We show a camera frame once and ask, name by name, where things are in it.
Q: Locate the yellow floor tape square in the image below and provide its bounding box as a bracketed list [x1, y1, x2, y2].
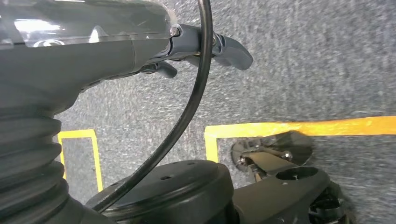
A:
[57, 129, 104, 193]

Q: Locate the black round robot joint cover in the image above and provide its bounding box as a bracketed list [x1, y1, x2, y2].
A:
[86, 159, 236, 224]

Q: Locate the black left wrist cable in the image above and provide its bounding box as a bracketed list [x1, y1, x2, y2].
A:
[92, 0, 214, 214]

